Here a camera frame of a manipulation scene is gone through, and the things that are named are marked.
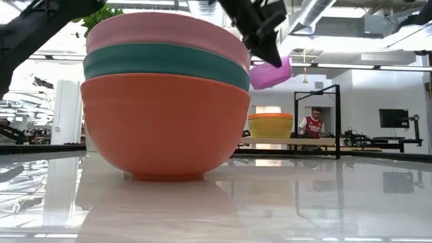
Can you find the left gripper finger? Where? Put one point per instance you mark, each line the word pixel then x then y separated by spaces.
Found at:
pixel 270 55

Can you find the small purple bowl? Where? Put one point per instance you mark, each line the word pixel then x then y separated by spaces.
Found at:
pixel 270 77

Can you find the small yellow-green bowl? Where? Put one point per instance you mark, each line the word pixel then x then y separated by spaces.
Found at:
pixel 270 128

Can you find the large pink bowl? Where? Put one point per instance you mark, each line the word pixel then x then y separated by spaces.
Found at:
pixel 162 30

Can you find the large teal bowl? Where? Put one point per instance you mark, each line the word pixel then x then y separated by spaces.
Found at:
pixel 162 60

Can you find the large orange bowl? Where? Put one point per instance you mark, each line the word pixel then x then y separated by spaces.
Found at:
pixel 162 125

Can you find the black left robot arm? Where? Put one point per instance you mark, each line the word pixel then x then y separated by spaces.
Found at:
pixel 33 30

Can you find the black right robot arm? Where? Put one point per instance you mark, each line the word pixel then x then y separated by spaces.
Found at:
pixel 426 13

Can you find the person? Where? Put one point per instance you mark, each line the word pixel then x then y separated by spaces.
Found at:
pixel 312 126

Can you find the black monitor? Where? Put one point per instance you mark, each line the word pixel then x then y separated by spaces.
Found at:
pixel 393 118

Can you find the black background desk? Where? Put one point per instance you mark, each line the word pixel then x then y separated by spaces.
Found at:
pixel 384 141

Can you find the green leafy plant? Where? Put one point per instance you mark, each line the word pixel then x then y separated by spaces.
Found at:
pixel 98 17

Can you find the wooden shelf with black frame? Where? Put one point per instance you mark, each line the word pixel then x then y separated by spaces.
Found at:
pixel 314 141

